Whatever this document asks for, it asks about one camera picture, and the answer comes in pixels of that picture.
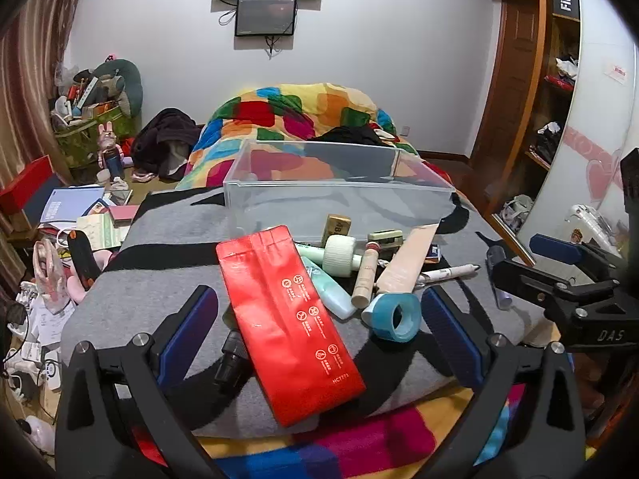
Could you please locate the small yellow eraser box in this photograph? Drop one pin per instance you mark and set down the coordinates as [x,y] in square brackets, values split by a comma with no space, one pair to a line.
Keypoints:
[337,229]

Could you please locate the small dark bottle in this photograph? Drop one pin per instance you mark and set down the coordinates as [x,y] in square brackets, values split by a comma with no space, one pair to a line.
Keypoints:
[230,359]

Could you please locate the grey green neck pillow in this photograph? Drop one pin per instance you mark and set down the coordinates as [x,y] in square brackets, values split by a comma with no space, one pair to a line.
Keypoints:
[127,80]

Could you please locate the olive green small case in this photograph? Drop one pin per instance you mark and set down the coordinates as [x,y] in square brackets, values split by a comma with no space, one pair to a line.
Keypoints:
[385,239]

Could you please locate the teal squeeze tube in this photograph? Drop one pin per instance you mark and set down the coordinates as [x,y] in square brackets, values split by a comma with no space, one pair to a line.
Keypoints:
[332,294]

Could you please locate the white capped pale green bottle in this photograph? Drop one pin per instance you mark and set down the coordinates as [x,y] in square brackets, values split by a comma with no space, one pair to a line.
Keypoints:
[339,255]

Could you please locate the large beige cosmetic tube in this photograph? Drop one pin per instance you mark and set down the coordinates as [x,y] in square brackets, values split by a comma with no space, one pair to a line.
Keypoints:
[407,259]

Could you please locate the pink bag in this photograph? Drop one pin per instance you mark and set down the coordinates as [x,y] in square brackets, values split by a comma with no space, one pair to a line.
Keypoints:
[52,274]

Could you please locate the small black wall monitor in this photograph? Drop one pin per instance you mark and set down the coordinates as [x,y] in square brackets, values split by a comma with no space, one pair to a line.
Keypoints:
[266,16]

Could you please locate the pale green paper sheet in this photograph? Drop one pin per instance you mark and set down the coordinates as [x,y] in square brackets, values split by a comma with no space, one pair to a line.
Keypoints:
[102,232]

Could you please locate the green bag of clutter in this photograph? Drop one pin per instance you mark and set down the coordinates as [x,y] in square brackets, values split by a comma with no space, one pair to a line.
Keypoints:
[90,129]

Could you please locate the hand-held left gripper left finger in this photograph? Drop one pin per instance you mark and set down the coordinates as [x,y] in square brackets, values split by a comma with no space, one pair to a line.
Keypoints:
[195,319]

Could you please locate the blue tape roll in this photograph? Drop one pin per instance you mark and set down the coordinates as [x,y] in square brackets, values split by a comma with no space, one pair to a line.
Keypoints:
[392,317]

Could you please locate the striped brown curtain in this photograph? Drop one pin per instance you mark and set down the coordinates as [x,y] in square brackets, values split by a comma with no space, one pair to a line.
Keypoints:
[30,85]

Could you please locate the white sliding wardrobe door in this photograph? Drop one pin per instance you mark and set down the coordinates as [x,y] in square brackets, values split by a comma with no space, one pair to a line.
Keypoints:
[599,110]

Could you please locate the wooden wardrobe shelves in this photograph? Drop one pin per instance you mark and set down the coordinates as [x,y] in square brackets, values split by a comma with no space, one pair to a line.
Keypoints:
[529,85]

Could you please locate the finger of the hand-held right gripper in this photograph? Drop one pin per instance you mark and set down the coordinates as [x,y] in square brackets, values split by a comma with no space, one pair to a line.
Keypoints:
[554,248]
[524,279]

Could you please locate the clear plastic storage box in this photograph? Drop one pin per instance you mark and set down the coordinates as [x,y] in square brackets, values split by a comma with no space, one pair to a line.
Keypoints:
[339,194]

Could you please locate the grey black blanket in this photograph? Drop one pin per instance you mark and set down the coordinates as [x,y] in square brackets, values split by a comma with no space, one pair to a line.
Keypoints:
[164,269]

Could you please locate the colourful patchwork quilt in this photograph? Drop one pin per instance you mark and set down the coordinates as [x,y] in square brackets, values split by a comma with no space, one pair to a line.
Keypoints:
[299,105]

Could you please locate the small blue staple box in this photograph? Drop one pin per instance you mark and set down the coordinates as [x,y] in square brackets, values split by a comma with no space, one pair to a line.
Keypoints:
[435,253]

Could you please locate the pink rabbit doll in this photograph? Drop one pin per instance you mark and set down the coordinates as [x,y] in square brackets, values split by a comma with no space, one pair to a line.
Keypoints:
[111,147]

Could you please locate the black clothes pile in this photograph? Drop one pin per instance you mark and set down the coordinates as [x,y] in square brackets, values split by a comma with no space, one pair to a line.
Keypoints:
[349,135]

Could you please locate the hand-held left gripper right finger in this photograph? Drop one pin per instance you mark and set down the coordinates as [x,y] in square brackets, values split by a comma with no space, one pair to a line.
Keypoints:
[449,332]

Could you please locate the white pen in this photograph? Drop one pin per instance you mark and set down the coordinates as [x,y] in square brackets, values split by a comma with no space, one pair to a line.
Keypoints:
[449,273]

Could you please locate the white plastic bag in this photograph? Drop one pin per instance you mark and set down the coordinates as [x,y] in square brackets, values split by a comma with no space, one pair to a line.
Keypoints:
[516,212]

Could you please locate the blue book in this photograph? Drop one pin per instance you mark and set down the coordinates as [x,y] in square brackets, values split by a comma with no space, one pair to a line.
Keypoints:
[70,203]

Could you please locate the slim beige cosmetic tube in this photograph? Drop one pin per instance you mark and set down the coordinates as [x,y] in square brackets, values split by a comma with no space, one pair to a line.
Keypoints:
[366,277]

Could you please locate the dark maroon clothes pile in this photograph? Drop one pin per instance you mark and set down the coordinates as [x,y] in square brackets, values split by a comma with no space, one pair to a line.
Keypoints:
[162,142]

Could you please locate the red box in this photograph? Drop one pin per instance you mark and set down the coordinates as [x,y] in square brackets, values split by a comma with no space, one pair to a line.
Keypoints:
[25,184]

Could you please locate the red foil pouch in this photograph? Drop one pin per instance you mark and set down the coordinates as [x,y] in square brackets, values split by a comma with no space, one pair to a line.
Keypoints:
[289,324]

